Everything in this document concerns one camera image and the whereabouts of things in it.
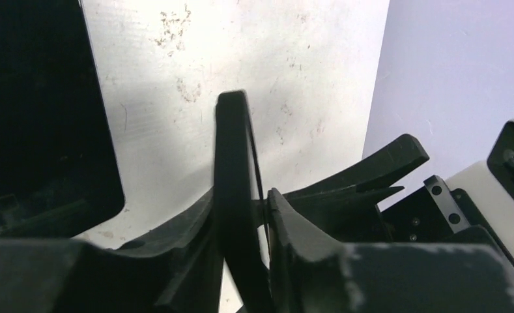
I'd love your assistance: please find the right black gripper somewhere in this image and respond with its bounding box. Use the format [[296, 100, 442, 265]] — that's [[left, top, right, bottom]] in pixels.
[[255, 133, 514, 269]]

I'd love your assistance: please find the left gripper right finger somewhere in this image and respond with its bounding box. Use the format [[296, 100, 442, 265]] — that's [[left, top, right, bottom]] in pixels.
[[268, 189, 514, 312]]

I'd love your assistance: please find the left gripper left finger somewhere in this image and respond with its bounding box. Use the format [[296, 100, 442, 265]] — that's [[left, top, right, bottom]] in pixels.
[[0, 191, 214, 312]]

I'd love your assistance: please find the black phone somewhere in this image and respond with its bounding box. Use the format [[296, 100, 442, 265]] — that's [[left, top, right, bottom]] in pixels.
[[0, 1, 124, 238], [212, 90, 275, 312]]

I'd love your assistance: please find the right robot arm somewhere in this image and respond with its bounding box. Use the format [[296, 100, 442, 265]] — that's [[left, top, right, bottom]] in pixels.
[[283, 119, 514, 267]]

